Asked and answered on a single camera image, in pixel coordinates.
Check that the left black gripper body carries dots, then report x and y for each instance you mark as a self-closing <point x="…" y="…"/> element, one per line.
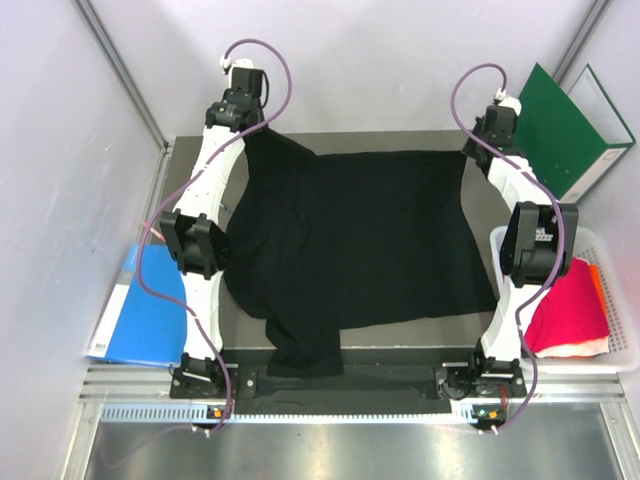
<point x="259" y="119"/>

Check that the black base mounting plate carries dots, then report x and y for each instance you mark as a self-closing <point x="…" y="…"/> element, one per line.
<point x="372" y="380"/>

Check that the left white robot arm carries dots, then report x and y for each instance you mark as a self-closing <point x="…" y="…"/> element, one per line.
<point x="200" y="247"/>

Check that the red pen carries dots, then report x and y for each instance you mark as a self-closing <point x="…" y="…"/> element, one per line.
<point x="153" y="231"/>

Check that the white t-shirt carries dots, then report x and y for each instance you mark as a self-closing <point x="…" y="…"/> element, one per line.
<point x="586" y="349"/>

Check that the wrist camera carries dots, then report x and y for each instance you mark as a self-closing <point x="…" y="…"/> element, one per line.
<point x="248" y="86"/>
<point x="500" y="120"/>

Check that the grey slotted cable duct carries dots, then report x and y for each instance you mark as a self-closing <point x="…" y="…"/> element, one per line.
<point x="211" y="414"/>

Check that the orange t-shirt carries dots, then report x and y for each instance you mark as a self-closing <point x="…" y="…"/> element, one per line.
<point x="595" y="276"/>

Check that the green ring binder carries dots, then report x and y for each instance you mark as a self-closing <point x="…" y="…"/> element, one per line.
<point x="570" y="138"/>

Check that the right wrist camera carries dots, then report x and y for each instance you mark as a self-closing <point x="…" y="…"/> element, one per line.
<point x="500" y="120"/>

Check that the blue folder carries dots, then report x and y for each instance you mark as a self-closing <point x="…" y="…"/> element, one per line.
<point x="138" y="328"/>

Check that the magenta t-shirt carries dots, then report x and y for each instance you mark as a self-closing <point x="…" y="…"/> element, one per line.
<point x="569" y="313"/>

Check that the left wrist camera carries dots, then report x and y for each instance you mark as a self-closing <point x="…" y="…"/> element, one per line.
<point x="248" y="86"/>

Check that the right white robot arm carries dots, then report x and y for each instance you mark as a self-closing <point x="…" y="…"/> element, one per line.
<point x="536" y="249"/>

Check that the white plastic basket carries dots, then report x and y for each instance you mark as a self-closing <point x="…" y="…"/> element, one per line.
<point x="615" y="280"/>

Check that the black t-shirt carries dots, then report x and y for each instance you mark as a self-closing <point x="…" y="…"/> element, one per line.
<point x="323" y="243"/>

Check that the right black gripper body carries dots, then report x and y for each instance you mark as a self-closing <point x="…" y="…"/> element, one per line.
<point x="471" y="147"/>

